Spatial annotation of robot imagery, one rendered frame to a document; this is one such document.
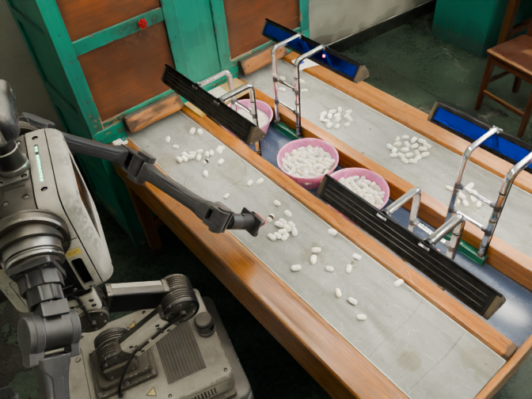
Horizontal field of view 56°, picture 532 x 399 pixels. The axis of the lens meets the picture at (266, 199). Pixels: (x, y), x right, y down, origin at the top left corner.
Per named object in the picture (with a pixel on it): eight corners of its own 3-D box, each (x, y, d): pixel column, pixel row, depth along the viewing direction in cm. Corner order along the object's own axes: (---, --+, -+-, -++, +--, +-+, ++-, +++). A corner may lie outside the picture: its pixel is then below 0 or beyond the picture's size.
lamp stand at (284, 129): (300, 146, 236) (297, 61, 205) (273, 127, 248) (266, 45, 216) (328, 128, 244) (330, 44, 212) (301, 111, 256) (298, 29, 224)
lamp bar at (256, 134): (249, 146, 181) (247, 131, 176) (161, 81, 217) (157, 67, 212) (266, 137, 185) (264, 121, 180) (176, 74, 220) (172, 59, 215)
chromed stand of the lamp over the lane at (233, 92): (233, 187, 220) (218, 102, 188) (207, 165, 232) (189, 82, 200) (266, 166, 228) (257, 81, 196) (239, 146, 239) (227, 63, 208)
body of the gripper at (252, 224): (247, 207, 181) (233, 206, 175) (264, 222, 175) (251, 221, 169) (239, 222, 183) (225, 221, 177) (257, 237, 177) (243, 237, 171)
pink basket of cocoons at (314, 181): (322, 202, 210) (322, 185, 203) (267, 184, 220) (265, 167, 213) (347, 163, 225) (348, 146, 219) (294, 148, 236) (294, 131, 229)
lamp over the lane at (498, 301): (487, 321, 126) (494, 305, 121) (316, 195, 161) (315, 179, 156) (505, 303, 129) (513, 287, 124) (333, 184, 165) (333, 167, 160)
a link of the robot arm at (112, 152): (122, 166, 189) (133, 142, 187) (142, 183, 181) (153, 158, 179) (5, 139, 152) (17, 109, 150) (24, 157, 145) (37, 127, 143)
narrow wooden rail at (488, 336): (499, 374, 155) (508, 357, 147) (183, 124, 259) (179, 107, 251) (509, 362, 157) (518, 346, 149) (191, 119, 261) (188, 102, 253)
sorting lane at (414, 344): (442, 433, 138) (444, 430, 137) (129, 140, 242) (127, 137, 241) (505, 365, 150) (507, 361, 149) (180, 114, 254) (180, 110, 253)
